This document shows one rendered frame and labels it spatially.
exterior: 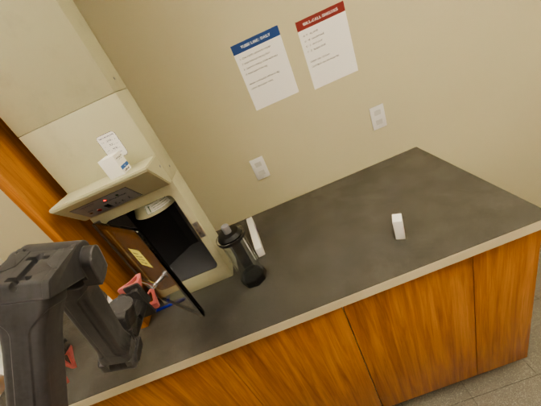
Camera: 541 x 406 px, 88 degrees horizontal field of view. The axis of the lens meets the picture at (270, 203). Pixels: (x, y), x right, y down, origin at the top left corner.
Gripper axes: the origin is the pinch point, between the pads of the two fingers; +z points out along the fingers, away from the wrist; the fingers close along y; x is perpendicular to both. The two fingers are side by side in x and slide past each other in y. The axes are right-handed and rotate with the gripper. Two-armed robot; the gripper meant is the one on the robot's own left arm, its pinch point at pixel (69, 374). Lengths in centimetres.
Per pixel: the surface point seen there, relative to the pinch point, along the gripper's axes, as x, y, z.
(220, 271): -43, 33, 12
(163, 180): -46, 27, -34
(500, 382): -136, 4, 110
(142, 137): -46, 33, -47
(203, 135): -55, 76, -32
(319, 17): -120, 75, -56
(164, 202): -38, 37, -23
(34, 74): -30, 33, -73
